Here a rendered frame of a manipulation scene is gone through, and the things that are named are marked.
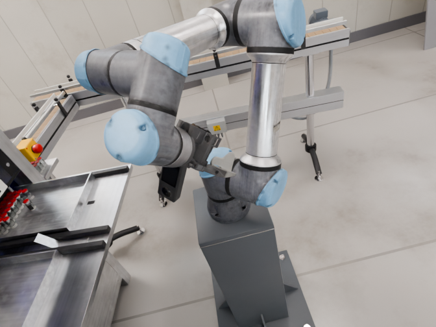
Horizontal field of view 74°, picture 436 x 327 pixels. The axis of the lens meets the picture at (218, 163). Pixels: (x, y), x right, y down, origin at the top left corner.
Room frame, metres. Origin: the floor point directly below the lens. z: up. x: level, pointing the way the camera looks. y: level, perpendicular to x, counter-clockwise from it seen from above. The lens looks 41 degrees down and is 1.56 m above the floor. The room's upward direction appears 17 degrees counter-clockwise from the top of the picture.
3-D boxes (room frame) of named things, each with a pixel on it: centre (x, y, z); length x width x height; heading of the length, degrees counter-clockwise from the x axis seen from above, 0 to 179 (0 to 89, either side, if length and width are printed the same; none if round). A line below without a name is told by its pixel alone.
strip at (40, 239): (0.63, 0.54, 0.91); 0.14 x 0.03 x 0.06; 80
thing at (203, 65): (1.69, 0.05, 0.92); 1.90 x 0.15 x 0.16; 80
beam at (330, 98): (1.66, -0.10, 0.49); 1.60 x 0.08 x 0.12; 80
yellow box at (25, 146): (1.10, 0.74, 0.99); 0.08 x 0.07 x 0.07; 80
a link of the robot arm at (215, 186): (0.66, 0.00, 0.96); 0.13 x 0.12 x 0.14; 46
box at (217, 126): (1.60, -0.07, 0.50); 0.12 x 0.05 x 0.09; 80
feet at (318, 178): (1.56, -0.69, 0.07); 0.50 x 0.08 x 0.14; 170
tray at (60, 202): (0.83, 0.67, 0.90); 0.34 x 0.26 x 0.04; 80
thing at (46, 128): (1.40, 0.83, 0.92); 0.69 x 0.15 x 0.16; 170
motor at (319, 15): (1.73, -0.85, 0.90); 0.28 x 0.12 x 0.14; 170
